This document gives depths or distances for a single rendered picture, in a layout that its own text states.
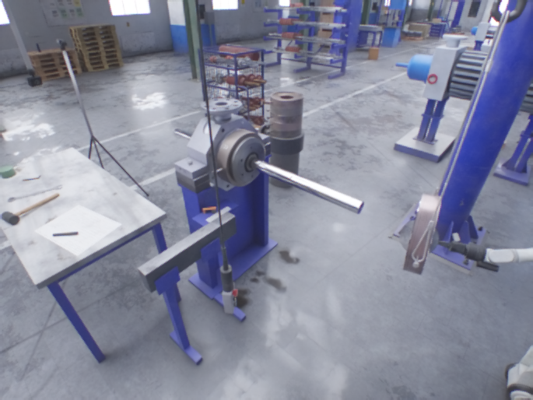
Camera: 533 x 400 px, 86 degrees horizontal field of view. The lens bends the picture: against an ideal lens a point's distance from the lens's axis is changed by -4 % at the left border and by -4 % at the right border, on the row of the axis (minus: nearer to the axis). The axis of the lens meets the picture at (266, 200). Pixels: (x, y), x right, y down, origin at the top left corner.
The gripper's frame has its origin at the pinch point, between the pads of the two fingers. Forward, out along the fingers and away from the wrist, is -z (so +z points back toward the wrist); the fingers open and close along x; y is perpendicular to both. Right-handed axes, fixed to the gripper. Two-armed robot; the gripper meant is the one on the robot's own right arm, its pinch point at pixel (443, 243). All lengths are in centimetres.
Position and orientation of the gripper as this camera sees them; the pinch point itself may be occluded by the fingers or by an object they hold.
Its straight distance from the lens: 186.2
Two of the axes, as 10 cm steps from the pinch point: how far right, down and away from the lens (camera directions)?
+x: -4.4, -1.8, -8.8
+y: -2.8, 9.6, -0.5
